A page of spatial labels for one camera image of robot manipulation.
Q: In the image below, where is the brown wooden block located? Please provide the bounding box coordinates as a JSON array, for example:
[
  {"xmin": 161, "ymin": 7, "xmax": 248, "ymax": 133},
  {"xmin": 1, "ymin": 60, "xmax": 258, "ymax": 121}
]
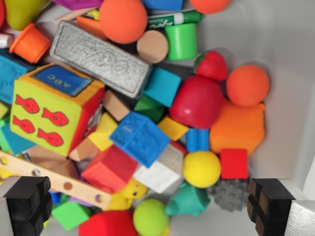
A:
[{"xmin": 27, "ymin": 145, "xmax": 81, "ymax": 180}]

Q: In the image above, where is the blue block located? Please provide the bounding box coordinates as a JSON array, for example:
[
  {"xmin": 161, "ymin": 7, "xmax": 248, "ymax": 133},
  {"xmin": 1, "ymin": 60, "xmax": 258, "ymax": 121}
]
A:
[{"xmin": 141, "ymin": 0, "xmax": 185, "ymax": 12}]

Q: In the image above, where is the red toy strawberry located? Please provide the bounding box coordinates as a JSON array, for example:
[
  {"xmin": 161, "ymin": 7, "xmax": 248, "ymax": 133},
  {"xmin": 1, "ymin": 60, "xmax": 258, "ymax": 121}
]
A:
[{"xmin": 193, "ymin": 50, "xmax": 228, "ymax": 82}]

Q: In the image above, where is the purple embossed rubber cube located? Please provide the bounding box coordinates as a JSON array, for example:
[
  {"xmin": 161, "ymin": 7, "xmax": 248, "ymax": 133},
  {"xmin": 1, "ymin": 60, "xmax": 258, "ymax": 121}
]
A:
[{"xmin": 53, "ymin": 0, "xmax": 104, "ymax": 11}]

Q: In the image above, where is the orange soft block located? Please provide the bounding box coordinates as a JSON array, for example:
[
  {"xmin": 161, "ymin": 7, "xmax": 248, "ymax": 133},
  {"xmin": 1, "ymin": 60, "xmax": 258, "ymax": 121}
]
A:
[{"xmin": 209, "ymin": 99, "xmax": 266, "ymax": 157}]

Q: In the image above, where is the yellow rubber toy with face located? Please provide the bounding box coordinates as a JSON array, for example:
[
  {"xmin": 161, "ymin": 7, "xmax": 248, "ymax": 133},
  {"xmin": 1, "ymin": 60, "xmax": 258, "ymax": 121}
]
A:
[{"xmin": 108, "ymin": 178, "xmax": 148, "ymax": 211}]

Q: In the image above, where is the orange plastic cup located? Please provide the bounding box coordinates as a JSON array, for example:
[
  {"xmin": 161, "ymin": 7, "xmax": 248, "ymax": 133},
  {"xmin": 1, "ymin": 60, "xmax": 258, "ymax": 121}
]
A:
[{"xmin": 9, "ymin": 23, "xmax": 52, "ymax": 64}]

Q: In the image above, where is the natural wooden triangle block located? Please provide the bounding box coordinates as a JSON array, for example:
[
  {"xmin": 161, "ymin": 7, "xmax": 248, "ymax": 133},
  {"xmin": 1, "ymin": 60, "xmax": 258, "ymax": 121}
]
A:
[{"xmin": 68, "ymin": 137, "xmax": 100, "ymax": 162}]

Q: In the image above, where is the blue wooden cylinder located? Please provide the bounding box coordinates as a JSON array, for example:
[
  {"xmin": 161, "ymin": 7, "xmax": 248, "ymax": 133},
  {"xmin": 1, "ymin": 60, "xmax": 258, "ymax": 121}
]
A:
[{"xmin": 186, "ymin": 127, "xmax": 210, "ymax": 152}]

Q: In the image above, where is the natural wooden cylinder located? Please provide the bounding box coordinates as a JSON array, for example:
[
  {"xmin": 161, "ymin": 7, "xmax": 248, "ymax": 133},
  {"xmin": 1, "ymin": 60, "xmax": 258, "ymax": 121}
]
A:
[{"xmin": 136, "ymin": 29, "xmax": 169, "ymax": 64}]

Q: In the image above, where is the yellow wooden triangle block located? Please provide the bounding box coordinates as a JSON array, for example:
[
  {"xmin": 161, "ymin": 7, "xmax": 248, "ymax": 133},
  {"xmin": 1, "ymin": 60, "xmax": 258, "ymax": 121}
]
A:
[{"xmin": 157, "ymin": 115, "xmax": 189, "ymax": 142}]

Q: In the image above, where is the orange foam ball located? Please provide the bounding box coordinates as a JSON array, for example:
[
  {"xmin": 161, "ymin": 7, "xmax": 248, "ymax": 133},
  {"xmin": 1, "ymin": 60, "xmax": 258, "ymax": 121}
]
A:
[
  {"xmin": 225, "ymin": 64, "xmax": 271, "ymax": 107},
  {"xmin": 98, "ymin": 0, "xmax": 148, "ymax": 45},
  {"xmin": 189, "ymin": 0, "xmax": 233, "ymax": 15}
]

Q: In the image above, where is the green wooden cube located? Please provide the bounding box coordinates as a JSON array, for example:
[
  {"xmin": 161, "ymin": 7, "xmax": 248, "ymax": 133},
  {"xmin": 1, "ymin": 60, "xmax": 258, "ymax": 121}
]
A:
[{"xmin": 51, "ymin": 201, "xmax": 91, "ymax": 232}]

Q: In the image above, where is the soft fabric cube fish print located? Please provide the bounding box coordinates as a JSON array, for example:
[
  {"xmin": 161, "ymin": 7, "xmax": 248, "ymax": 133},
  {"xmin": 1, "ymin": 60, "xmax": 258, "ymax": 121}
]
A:
[{"xmin": 9, "ymin": 62, "xmax": 106, "ymax": 157}]

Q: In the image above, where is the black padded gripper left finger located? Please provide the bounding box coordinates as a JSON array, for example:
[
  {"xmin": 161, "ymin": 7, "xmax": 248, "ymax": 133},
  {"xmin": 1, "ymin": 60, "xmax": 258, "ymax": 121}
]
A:
[{"xmin": 0, "ymin": 176, "xmax": 54, "ymax": 236}]

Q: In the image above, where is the teal plastic bell shape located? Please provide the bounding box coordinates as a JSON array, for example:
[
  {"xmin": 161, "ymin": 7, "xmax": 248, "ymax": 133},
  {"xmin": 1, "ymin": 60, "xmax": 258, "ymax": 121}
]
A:
[{"xmin": 164, "ymin": 182, "xmax": 212, "ymax": 217}]

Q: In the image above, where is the wooden plank with holes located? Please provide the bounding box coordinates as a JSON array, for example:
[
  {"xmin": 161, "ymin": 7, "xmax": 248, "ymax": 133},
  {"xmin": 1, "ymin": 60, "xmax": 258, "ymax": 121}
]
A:
[{"xmin": 0, "ymin": 150, "xmax": 113, "ymax": 211}]

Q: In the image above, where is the yellow-green toy pear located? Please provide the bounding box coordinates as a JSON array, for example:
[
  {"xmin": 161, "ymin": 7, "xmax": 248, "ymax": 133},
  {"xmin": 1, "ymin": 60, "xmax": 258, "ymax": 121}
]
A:
[{"xmin": 4, "ymin": 0, "xmax": 51, "ymax": 31}]

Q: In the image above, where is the white embossed rubber cube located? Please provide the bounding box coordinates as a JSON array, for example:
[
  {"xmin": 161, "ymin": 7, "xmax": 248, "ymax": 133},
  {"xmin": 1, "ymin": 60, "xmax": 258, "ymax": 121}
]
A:
[{"xmin": 132, "ymin": 144, "xmax": 184, "ymax": 195}]

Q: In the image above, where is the small red wooden block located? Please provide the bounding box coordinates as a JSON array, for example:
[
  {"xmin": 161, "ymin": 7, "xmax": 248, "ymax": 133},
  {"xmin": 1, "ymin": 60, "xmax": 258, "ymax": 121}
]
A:
[{"xmin": 169, "ymin": 140, "xmax": 188, "ymax": 157}]

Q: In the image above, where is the red toy apple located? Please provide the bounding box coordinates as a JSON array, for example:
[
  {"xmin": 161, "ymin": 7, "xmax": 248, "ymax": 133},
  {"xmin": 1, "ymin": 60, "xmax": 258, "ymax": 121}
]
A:
[{"xmin": 168, "ymin": 75, "xmax": 224, "ymax": 130}]

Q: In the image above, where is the lime green foam ball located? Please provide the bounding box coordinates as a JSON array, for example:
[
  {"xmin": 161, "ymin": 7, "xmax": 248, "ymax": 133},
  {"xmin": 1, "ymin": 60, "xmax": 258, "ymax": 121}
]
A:
[{"xmin": 132, "ymin": 198, "xmax": 170, "ymax": 236}]

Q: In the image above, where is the light blue embossed rubber cube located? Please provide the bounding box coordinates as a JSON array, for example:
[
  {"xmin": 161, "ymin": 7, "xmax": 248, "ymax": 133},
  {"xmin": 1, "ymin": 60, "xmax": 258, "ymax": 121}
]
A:
[{"xmin": 0, "ymin": 54, "xmax": 37, "ymax": 105}]

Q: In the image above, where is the teal wooden cube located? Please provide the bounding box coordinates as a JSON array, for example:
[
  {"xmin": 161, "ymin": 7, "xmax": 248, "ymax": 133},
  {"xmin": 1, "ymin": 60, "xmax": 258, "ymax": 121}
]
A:
[{"xmin": 143, "ymin": 66, "xmax": 182, "ymax": 108}]

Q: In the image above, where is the natural wooden rectangular block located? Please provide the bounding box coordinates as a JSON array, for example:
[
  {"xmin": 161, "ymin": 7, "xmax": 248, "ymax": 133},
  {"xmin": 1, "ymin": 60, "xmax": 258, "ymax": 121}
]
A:
[{"xmin": 102, "ymin": 89, "xmax": 131, "ymax": 122}]

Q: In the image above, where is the grey foam whiteboard eraser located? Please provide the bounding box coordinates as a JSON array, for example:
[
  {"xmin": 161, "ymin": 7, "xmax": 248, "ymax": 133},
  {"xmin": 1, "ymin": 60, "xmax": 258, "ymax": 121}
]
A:
[{"xmin": 49, "ymin": 20, "xmax": 151, "ymax": 99}]

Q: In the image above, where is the small red cube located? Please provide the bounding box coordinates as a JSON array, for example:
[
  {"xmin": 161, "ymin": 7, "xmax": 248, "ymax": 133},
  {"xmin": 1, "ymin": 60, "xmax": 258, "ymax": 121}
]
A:
[{"xmin": 220, "ymin": 148, "xmax": 249, "ymax": 180}]

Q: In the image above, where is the bright green wooden block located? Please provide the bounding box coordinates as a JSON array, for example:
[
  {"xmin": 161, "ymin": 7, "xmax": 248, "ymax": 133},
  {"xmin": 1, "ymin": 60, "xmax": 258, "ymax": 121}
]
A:
[{"xmin": 0, "ymin": 119, "xmax": 12, "ymax": 152}]

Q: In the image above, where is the green dry erase marker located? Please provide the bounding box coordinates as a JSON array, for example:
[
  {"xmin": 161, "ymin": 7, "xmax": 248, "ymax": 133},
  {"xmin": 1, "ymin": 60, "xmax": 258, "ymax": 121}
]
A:
[{"xmin": 147, "ymin": 11, "xmax": 205, "ymax": 30}]

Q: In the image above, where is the orange wooden block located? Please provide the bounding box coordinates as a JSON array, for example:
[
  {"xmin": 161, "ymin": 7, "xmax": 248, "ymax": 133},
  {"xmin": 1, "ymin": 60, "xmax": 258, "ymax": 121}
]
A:
[{"xmin": 76, "ymin": 16, "xmax": 109, "ymax": 41}]

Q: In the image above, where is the grey spiky ball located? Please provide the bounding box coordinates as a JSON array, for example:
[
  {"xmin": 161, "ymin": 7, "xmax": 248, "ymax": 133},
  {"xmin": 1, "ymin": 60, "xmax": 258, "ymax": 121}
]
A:
[{"xmin": 208, "ymin": 178, "xmax": 251, "ymax": 213}]

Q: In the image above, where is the tan ridged stick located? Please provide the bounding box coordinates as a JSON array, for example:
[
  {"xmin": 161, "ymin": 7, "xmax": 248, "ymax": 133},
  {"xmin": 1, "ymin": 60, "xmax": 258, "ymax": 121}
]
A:
[{"xmin": 54, "ymin": 11, "xmax": 78, "ymax": 25}]

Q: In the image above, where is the red embossed rubber cube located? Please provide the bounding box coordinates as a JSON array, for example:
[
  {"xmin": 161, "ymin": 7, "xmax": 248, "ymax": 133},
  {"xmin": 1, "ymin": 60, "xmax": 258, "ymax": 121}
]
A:
[{"xmin": 81, "ymin": 145, "xmax": 140, "ymax": 195}]

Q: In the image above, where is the green wooden triangle block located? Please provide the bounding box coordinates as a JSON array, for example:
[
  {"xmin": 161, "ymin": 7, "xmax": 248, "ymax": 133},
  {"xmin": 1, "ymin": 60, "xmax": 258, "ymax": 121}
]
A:
[{"xmin": 134, "ymin": 94, "xmax": 166, "ymax": 123}]

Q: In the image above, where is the yellow foam ball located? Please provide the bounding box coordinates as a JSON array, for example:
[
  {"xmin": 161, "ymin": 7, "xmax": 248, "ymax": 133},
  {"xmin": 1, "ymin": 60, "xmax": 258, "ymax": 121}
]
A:
[{"xmin": 182, "ymin": 150, "xmax": 222, "ymax": 189}]

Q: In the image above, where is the white marker with red cap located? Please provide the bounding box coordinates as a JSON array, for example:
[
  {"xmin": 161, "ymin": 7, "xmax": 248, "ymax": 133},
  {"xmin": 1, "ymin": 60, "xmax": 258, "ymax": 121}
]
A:
[{"xmin": 0, "ymin": 33, "xmax": 13, "ymax": 49}]

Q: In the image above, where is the yellow wooden cube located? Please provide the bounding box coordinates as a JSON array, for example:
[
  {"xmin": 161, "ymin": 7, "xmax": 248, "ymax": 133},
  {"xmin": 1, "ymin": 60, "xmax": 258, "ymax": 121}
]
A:
[{"xmin": 88, "ymin": 112, "xmax": 119, "ymax": 152}]

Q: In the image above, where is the black padded gripper right finger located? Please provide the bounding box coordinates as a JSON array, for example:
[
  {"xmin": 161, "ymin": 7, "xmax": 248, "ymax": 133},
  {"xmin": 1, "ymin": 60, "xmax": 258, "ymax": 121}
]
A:
[{"xmin": 247, "ymin": 178, "xmax": 315, "ymax": 236}]

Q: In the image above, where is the green plastic cylinder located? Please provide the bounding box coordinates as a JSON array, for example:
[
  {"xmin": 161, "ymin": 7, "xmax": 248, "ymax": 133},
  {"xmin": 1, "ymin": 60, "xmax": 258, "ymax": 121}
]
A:
[{"xmin": 164, "ymin": 23, "xmax": 198, "ymax": 61}]

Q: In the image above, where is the teal wooden block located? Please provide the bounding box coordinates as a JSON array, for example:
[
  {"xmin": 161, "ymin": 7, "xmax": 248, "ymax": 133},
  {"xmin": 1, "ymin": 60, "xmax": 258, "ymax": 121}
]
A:
[{"xmin": 0, "ymin": 122, "xmax": 37, "ymax": 155}]

